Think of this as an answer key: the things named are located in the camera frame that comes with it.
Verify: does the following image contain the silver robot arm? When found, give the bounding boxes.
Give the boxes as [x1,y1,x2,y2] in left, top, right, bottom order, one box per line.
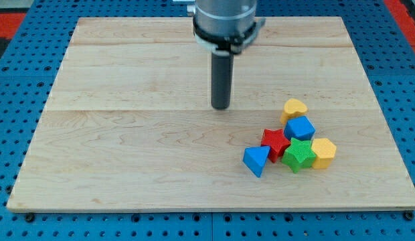
[193,0,266,56]

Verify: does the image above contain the blue triangle block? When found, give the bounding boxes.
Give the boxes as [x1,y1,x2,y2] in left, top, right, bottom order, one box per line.
[242,146,270,177]

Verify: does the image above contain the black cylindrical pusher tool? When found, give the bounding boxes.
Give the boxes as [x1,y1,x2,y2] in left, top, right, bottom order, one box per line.
[211,54,234,110]

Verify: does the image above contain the red star block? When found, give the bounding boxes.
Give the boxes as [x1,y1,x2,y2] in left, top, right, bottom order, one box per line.
[261,129,291,163]

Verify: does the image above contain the wooden board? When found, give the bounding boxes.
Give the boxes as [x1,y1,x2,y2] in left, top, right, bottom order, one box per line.
[7,17,415,213]

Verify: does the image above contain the yellow heart block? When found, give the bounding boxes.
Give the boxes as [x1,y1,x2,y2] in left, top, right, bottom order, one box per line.
[280,98,309,125]

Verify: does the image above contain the blue cube block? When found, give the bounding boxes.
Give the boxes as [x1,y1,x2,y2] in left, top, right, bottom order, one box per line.
[284,116,316,141]

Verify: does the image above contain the green star block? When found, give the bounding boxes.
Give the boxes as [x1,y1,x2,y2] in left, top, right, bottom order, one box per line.
[282,137,316,173]

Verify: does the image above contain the yellow hexagon block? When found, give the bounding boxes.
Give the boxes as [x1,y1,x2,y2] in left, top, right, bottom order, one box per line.
[311,138,337,169]

